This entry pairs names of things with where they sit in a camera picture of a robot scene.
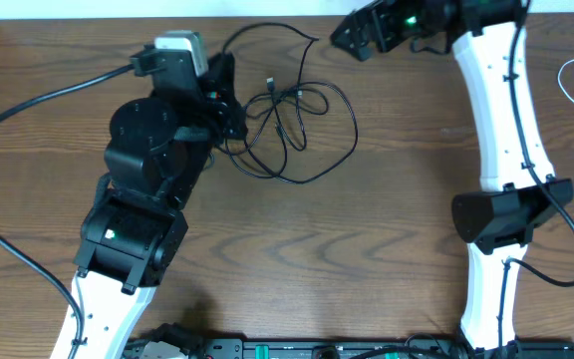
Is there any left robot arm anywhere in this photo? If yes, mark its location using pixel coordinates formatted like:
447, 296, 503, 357
51, 50, 247, 358

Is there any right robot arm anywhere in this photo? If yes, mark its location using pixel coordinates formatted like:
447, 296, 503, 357
330, 0, 573, 358

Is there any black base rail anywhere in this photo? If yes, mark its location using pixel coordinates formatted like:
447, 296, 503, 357
120, 324, 574, 359

